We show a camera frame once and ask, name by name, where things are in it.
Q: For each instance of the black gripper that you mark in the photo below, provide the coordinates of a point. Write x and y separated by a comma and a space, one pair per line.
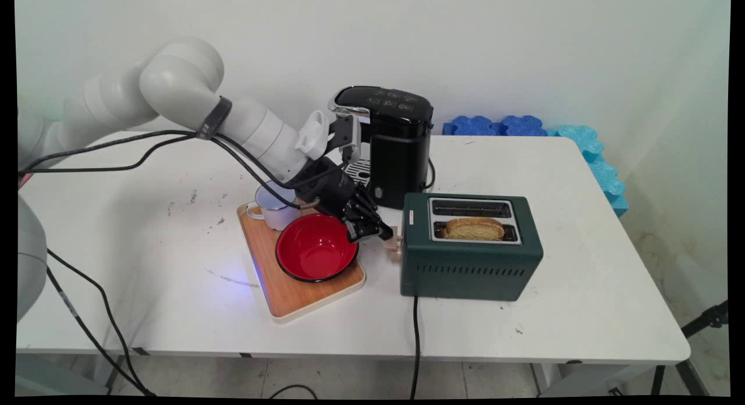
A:
332, 189

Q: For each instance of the beige toaster lever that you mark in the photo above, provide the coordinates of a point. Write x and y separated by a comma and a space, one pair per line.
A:
398, 239

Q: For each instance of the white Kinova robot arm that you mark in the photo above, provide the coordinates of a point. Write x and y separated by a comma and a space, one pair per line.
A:
174, 85

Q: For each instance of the beige toaster knob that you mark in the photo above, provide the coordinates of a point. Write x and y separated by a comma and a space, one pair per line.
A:
396, 255

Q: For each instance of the red bowl black rim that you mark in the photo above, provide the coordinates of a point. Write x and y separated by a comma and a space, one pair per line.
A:
314, 251

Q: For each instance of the black coffee machine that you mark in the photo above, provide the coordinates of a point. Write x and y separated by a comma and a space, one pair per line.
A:
401, 155

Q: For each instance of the white enamel mug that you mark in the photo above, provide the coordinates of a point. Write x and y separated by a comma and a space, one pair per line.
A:
273, 216

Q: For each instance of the wooden serving tray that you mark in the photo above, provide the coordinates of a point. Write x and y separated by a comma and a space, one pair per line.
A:
291, 297

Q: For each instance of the brown bread slice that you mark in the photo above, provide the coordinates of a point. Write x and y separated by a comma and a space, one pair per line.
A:
474, 230

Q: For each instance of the dark green toaster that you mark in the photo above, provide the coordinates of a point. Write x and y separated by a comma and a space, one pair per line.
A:
465, 271

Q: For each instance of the cyan foam mat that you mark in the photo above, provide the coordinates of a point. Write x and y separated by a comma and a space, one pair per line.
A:
602, 172

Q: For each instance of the black tripod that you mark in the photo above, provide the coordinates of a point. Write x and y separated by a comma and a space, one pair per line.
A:
701, 320

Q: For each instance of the pink foam mat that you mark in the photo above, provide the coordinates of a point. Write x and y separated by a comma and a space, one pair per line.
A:
22, 181

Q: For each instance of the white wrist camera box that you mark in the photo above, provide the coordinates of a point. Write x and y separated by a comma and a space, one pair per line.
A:
317, 134

